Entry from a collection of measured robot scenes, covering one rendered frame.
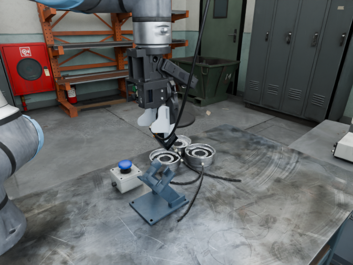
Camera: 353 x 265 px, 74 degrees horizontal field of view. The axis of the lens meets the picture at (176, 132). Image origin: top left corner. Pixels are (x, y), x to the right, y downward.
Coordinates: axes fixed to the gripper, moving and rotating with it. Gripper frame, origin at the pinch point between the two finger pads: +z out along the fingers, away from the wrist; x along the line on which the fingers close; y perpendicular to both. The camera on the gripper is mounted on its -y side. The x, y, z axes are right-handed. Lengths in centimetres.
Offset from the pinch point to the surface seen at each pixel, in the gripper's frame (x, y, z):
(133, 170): -11.9, 2.4, 15.4
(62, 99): -360, -72, 84
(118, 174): -13.0, 6.7, 15.4
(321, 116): -46, -281, 79
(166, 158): -14.3, -12.1, 18.0
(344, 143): 20, -85, 24
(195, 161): -5.5, -17.3, 17.4
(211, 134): -20, -42, 20
